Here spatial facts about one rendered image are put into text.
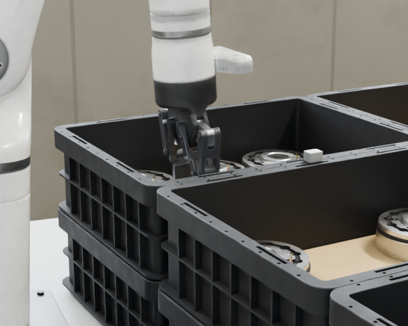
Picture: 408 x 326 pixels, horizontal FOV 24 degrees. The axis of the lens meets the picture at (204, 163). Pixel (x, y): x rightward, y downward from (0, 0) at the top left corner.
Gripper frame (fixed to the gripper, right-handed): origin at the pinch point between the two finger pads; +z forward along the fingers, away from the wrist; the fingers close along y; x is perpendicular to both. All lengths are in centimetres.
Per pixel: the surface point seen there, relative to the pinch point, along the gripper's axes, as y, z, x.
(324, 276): 22.2, 4.9, 5.4
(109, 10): -147, -1, 40
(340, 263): 19.9, 5.1, 8.9
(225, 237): 30.1, -5.8, -9.6
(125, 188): 8.4, -4.6, -11.5
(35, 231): -38.7, 16.3, -11.7
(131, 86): -147, 21, 44
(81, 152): -4.3, -5.7, -12.4
